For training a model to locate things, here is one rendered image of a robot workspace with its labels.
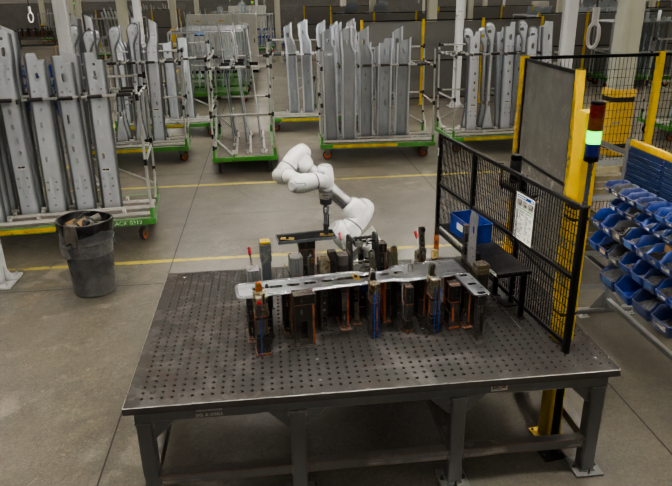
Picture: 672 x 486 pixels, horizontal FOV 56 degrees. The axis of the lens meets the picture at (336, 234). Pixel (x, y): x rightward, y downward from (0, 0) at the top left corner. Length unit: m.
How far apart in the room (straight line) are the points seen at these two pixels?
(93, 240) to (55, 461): 2.27
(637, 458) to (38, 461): 3.54
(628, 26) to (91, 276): 8.46
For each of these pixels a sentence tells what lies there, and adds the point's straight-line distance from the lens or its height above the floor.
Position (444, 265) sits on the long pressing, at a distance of 3.91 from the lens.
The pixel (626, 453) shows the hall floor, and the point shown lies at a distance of 4.29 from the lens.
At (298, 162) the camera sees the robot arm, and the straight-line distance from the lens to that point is 4.28.
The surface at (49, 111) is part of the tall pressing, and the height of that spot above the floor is 1.43.
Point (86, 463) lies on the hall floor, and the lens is 4.21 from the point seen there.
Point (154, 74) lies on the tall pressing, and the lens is 11.01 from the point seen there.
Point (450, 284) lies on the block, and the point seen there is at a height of 0.98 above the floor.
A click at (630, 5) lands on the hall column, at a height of 2.34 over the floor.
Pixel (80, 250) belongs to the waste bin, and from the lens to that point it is 5.93.
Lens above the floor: 2.57
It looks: 21 degrees down
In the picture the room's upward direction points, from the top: 1 degrees counter-clockwise
